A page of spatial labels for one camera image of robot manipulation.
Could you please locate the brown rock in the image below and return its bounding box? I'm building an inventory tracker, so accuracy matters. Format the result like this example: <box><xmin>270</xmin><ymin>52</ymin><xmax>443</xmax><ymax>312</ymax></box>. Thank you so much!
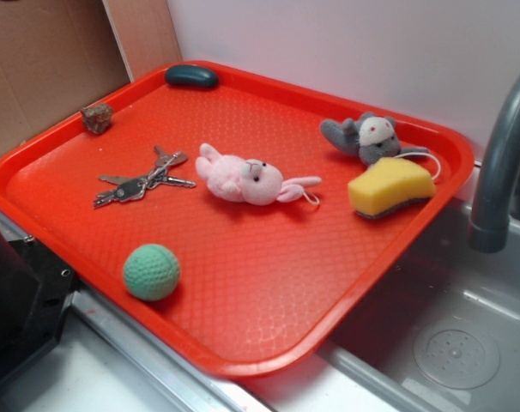
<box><xmin>80</xmin><ymin>103</ymin><xmax>114</xmax><ymax>135</ymax></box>

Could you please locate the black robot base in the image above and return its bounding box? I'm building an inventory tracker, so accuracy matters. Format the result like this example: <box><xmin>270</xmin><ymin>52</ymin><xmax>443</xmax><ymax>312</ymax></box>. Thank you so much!
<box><xmin>0</xmin><ymin>231</ymin><xmax>75</xmax><ymax>387</ymax></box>

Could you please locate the red plastic tray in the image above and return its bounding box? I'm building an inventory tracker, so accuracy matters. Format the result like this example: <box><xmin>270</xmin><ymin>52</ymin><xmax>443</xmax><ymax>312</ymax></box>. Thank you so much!
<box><xmin>0</xmin><ymin>64</ymin><xmax>474</xmax><ymax>378</ymax></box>

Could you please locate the pink plush bunny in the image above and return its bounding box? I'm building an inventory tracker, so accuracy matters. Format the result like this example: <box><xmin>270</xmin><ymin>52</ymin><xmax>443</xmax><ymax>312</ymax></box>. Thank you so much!
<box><xmin>195</xmin><ymin>143</ymin><xmax>322</xmax><ymax>206</ymax></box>

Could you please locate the green textured ball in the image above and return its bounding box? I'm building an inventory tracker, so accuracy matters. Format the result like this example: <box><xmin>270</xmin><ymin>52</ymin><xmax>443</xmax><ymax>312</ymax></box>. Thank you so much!
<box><xmin>123</xmin><ymin>244</ymin><xmax>181</xmax><ymax>301</ymax></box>

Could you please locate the bunch of metal keys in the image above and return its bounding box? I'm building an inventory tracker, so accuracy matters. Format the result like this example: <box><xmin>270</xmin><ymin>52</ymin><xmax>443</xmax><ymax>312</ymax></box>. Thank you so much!
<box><xmin>93</xmin><ymin>145</ymin><xmax>196</xmax><ymax>209</ymax></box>

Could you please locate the grey plush mouse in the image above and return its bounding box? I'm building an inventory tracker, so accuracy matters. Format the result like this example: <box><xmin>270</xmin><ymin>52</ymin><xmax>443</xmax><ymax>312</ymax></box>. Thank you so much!
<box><xmin>320</xmin><ymin>112</ymin><xmax>442</xmax><ymax>180</ymax></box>

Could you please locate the yellow sponge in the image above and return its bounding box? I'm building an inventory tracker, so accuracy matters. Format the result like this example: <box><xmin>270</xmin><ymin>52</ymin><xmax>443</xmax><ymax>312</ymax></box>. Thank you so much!
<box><xmin>348</xmin><ymin>157</ymin><xmax>437</xmax><ymax>219</ymax></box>

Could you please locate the dark teal oval soap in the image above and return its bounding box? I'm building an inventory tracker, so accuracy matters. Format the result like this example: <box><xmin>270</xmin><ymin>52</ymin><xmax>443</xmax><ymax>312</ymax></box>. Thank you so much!
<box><xmin>164</xmin><ymin>64</ymin><xmax>219</xmax><ymax>89</ymax></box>

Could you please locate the grey sink basin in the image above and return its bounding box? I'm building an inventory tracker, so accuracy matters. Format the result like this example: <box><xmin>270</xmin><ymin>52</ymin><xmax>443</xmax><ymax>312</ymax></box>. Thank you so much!
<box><xmin>244</xmin><ymin>184</ymin><xmax>520</xmax><ymax>411</ymax></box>

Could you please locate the grey faucet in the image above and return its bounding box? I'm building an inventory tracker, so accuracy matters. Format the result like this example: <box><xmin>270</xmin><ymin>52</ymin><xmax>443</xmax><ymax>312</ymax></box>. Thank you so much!
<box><xmin>468</xmin><ymin>76</ymin><xmax>520</xmax><ymax>253</ymax></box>

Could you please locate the sink drain cover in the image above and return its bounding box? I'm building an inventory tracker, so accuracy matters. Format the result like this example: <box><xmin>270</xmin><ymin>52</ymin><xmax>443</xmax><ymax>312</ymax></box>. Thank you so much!
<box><xmin>413</xmin><ymin>319</ymin><xmax>500</xmax><ymax>390</ymax></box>

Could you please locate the brown cardboard panel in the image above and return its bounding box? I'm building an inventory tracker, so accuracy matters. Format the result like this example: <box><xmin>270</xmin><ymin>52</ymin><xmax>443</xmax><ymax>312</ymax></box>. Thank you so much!
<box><xmin>0</xmin><ymin>1</ymin><xmax>181</xmax><ymax>157</ymax></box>

